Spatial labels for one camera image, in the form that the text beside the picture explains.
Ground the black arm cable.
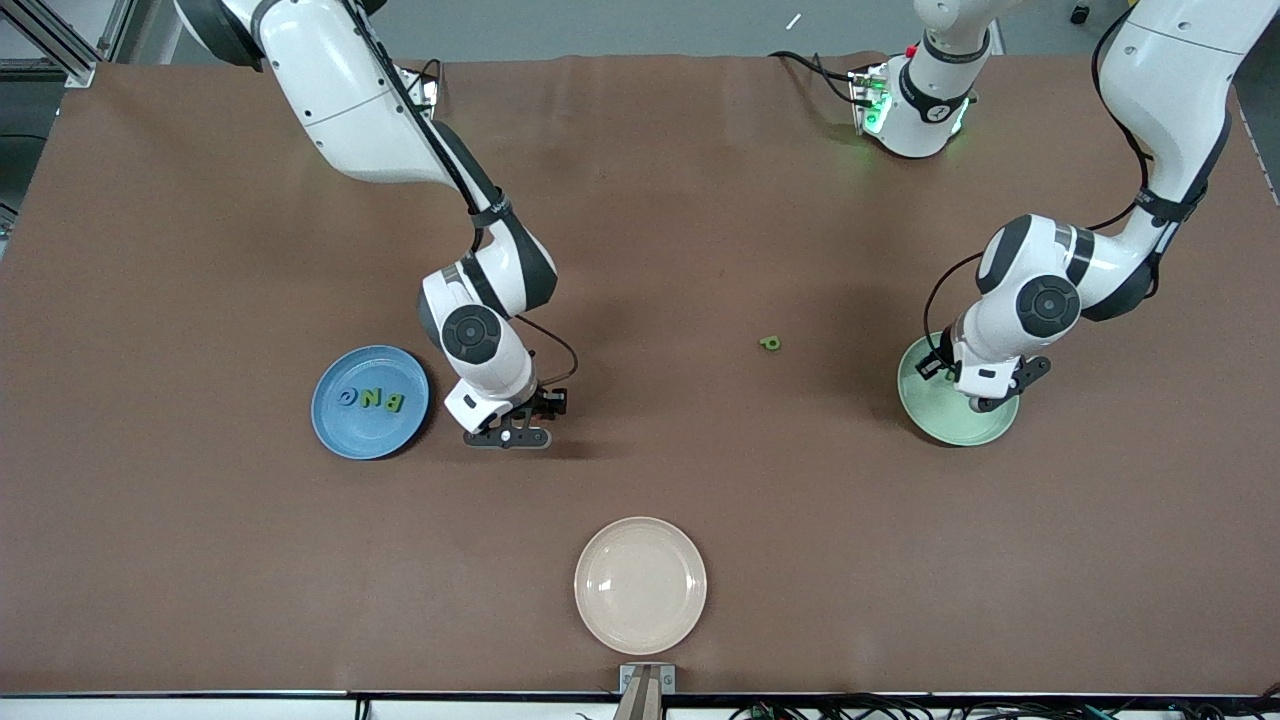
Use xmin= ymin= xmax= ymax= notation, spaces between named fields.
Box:
xmin=922 ymin=10 xmax=1151 ymax=356
xmin=340 ymin=0 xmax=580 ymax=393

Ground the cream plate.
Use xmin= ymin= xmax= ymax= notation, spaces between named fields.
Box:
xmin=574 ymin=516 xmax=708 ymax=657

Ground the grey camera pole bracket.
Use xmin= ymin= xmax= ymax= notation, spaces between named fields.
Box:
xmin=615 ymin=663 xmax=677 ymax=720

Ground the black left base cable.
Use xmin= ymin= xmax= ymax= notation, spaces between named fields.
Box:
xmin=768 ymin=48 xmax=863 ymax=107

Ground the black right base cable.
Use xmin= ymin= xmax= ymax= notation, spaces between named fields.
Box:
xmin=400 ymin=58 xmax=447 ymax=111

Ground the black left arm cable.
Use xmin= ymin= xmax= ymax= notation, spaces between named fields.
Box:
xmin=922 ymin=10 xmax=1151 ymax=356

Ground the black base cable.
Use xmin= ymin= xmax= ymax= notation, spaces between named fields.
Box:
xmin=400 ymin=58 xmax=447 ymax=111
xmin=768 ymin=48 xmax=863 ymax=107

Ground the blue plate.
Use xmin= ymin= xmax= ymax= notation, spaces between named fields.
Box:
xmin=311 ymin=345 xmax=432 ymax=462

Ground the brown table mat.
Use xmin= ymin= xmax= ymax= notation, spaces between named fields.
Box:
xmin=0 ymin=52 xmax=1280 ymax=696

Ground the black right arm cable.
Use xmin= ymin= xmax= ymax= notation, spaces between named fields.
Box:
xmin=340 ymin=0 xmax=580 ymax=393

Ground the green plate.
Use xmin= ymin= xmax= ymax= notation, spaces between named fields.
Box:
xmin=897 ymin=334 xmax=1021 ymax=448

